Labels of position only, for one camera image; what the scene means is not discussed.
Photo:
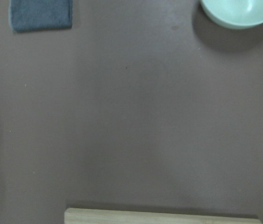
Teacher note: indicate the wooden cutting board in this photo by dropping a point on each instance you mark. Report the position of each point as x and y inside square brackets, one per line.
[92, 216]

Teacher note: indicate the mint green bowl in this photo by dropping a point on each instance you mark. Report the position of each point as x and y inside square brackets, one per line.
[234, 14]

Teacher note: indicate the grey folded cloth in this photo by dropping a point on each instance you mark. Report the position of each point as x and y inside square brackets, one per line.
[32, 15]

